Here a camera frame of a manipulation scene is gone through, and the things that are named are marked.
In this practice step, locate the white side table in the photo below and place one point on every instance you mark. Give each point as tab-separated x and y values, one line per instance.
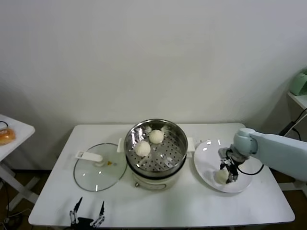
22	130

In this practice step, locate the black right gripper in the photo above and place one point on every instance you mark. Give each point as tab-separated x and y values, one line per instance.
231	169

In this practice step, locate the pale green box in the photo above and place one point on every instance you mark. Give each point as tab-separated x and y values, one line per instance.
299	83

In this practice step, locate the golden bread roll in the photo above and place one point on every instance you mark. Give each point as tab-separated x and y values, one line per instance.
7	136

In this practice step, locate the white round plate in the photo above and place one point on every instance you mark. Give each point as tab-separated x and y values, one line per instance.
206	158

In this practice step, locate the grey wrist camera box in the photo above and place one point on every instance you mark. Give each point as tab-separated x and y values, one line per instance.
223	152

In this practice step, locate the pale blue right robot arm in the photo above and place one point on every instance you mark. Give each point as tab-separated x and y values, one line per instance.
275	151

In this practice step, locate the white steamed baozi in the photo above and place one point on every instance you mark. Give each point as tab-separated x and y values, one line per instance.
156	136
220	176
142	148

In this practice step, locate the cream electric cooker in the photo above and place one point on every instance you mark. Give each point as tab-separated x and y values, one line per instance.
153	183

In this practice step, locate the stainless steel steamer basket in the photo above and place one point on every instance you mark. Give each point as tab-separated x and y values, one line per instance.
177	136

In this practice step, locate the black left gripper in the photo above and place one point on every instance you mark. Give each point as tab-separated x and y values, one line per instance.
82	224

